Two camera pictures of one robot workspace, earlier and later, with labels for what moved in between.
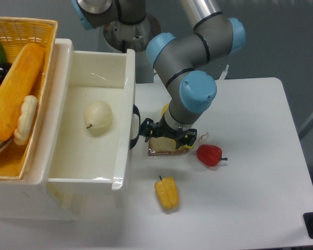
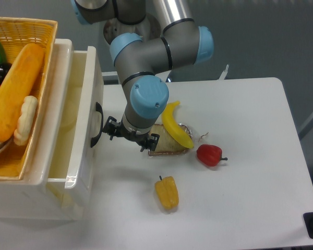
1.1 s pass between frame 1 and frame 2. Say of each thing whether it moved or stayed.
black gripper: moved
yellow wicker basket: stayed
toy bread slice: stayed
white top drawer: moved
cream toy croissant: stayed
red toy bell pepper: stayed
